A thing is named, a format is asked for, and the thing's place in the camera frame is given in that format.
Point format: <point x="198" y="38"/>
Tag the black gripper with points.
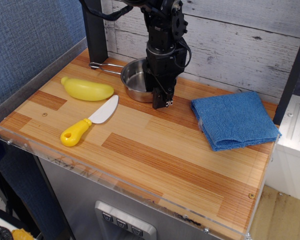
<point x="162" y="69"/>

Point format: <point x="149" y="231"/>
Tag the yellow object bottom left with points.
<point x="21" y="234"/>

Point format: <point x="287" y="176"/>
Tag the silver button panel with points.
<point x="123" y="222"/>

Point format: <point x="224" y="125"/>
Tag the dark metal post left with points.
<point x="95" y="31"/>

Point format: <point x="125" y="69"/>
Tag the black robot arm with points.
<point x="165" y="24"/>

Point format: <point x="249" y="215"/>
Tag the dark metal post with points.
<point x="95" y="31"/>
<point x="288" y="90"/>

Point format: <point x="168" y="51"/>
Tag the dark metal post right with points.
<point x="288" y="90"/>

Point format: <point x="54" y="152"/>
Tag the clear acrylic table guard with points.
<point x="168" y="166"/>

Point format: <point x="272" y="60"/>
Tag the toy knife yellow handle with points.
<point x="72" y="135"/>

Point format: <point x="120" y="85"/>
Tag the white side cabinet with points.
<point x="283" y="173"/>

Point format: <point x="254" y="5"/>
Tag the small stainless steel pan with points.
<point x="133" y="77"/>

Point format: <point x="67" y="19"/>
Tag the yellow toy banana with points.
<point x="87" y="90"/>

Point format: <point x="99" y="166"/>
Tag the folded blue cloth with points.
<point x="234" y="121"/>

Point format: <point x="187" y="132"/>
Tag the stainless steel cabinet front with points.
<point x="78" y="195"/>

